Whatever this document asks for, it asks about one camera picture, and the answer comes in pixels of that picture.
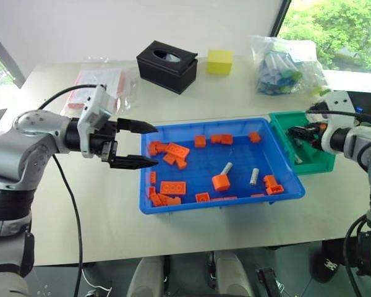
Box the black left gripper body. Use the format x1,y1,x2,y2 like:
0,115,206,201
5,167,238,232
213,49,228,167
88,119,119,163

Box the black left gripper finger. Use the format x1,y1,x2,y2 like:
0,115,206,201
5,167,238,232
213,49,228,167
117,118,160,135
109,154,160,170

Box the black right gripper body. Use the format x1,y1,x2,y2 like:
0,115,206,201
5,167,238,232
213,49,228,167
305,121,329,149

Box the green plastic bin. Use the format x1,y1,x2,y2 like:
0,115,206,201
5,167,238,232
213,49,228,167
268,111,337,176

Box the blue plastic bin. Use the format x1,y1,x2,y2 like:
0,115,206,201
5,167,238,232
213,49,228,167
138,117,307,215

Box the orange long toy brick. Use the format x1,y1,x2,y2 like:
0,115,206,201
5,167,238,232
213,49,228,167
164,142,191,160
159,180,187,196

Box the clear bag of pink sheets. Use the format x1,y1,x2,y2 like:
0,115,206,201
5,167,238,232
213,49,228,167
61,56,140,114

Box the clear bag of blue parts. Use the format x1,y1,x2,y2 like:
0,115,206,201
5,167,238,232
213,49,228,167
250,34,332,97

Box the black tissue box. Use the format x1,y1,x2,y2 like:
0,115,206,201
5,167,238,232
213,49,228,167
136,40,200,95

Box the orange round-edged block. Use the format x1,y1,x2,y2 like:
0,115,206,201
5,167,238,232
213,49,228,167
211,173,231,192

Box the yellow cube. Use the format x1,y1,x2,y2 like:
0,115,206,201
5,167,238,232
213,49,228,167
205,49,234,76

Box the grey rounded shape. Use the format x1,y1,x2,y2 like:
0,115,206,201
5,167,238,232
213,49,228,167
214,249,255,297
126,256,165,297

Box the black shoe with white print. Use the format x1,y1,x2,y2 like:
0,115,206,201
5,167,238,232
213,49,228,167
311,240,341,283

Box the black clamp tool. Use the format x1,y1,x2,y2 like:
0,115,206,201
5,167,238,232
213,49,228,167
255,266,284,297

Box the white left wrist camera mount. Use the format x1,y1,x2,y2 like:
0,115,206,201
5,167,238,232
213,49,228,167
77,84,113,159

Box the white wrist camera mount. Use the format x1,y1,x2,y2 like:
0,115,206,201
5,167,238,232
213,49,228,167
77,84,113,159
307,90,354,153

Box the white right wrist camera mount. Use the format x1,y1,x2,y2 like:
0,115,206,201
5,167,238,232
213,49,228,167
307,90,354,153

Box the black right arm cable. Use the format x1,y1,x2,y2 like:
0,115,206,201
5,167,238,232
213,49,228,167
305,105,371,122

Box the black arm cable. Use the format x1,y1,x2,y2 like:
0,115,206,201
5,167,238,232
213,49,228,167
38,84,108,297
305,105,371,122

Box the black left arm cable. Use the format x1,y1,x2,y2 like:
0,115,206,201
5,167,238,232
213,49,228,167
38,84,108,297

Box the black window frame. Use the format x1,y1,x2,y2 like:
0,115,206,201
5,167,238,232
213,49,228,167
268,0,293,38
0,24,27,90

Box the thin white cable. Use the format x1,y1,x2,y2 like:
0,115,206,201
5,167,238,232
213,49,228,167
81,265,113,294

